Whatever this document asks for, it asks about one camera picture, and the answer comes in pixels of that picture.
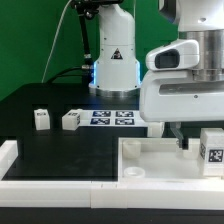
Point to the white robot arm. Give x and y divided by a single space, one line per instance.
117 72

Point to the white square tabletop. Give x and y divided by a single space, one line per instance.
159 159

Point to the white U-shaped fence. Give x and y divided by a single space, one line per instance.
205 194

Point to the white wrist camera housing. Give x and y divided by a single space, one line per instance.
178 55

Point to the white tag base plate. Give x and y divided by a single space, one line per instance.
111 118

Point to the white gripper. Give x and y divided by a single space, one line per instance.
173 96

